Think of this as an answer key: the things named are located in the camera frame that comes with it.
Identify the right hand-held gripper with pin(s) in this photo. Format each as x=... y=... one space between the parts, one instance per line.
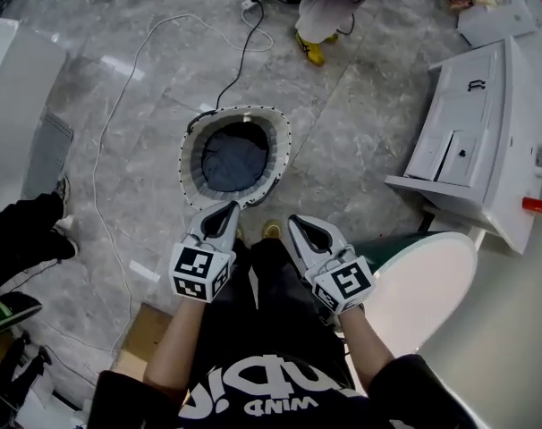
x=347 y=282

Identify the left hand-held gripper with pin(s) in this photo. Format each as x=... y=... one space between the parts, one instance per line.
x=195 y=268

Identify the white woven basket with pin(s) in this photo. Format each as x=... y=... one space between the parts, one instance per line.
x=191 y=168

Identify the person's left forearm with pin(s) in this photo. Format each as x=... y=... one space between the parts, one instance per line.
x=172 y=347

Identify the person's right forearm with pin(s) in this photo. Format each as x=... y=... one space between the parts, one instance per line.
x=365 y=351

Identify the dark blue cloth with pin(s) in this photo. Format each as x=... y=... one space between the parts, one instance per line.
x=235 y=159

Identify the white and green bathtub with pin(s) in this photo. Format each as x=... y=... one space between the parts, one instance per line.
x=423 y=293

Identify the person's tan shoe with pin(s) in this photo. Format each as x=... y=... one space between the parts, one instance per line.
x=272 y=229

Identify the person's black trousers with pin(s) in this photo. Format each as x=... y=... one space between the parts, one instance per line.
x=275 y=311
x=25 y=235

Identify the brown cardboard sheet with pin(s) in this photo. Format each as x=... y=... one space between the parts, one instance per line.
x=141 y=338

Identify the person's black printed shirt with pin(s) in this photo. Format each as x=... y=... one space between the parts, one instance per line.
x=262 y=400

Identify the grey perforated panel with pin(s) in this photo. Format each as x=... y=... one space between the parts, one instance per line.
x=47 y=159

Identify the white bathroom cabinet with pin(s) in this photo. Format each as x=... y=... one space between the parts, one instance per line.
x=503 y=150

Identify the green and black object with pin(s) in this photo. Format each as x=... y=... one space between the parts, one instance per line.
x=11 y=311

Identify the red and white bottle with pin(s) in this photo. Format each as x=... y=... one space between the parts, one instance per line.
x=537 y=206

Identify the white power strip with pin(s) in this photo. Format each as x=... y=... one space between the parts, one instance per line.
x=249 y=2

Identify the black stand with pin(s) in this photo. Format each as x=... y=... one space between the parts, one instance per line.
x=16 y=369

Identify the white glossy fixture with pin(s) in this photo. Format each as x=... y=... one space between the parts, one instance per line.
x=16 y=87

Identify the white flat box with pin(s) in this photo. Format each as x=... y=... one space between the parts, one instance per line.
x=497 y=20

